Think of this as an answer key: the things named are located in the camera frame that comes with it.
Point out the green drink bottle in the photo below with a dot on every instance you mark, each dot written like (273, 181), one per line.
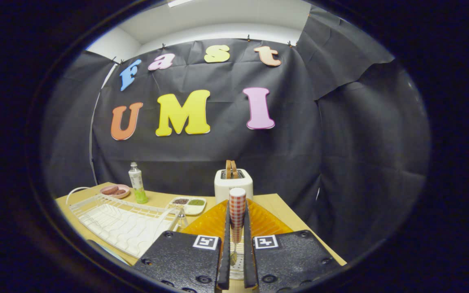
(138, 183)

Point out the white divided bean tray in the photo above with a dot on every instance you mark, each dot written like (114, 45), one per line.
(185, 208)

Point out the pink plate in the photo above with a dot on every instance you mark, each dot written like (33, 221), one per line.
(123, 195)

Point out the bread slice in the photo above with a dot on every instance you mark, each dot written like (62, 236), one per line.
(231, 169)

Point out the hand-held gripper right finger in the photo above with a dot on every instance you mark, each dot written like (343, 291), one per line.
(291, 260)

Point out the brown meat piece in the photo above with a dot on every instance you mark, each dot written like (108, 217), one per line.
(109, 190)
(119, 192)

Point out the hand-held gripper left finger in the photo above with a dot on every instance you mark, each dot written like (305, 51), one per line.
(181, 260)

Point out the white toaster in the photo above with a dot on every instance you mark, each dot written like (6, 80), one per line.
(222, 189)

